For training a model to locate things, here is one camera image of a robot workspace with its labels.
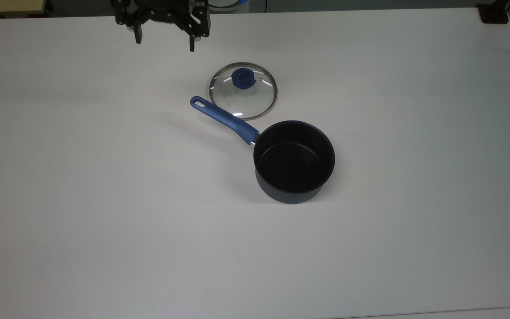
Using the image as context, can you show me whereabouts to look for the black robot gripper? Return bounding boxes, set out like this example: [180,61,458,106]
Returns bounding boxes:
[112,0,212,53]

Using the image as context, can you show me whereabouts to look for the glass lid with blue knob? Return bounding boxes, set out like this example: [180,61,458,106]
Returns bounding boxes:
[209,62,278,121]

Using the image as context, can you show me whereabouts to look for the white round base blue light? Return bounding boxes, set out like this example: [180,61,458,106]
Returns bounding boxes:
[208,0,250,12]

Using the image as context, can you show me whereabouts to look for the yellow wooden table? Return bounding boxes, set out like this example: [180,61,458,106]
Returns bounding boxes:
[0,0,48,17]

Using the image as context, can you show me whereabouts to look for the black box at table corner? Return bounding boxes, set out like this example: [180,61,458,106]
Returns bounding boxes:
[477,3,510,24]

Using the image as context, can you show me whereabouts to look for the dark saucepan with blue handle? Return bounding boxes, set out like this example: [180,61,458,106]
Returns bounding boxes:
[189,96,336,205]

